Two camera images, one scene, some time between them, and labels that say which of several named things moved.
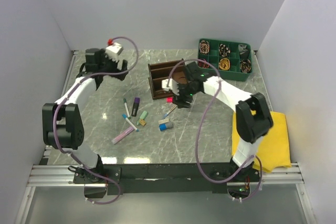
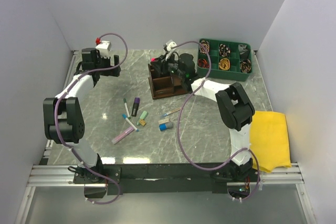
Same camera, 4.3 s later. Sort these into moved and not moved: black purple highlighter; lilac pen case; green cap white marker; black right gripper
Moved: black right gripper
Not moved: green cap white marker; lilac pen case; black purple highlighter
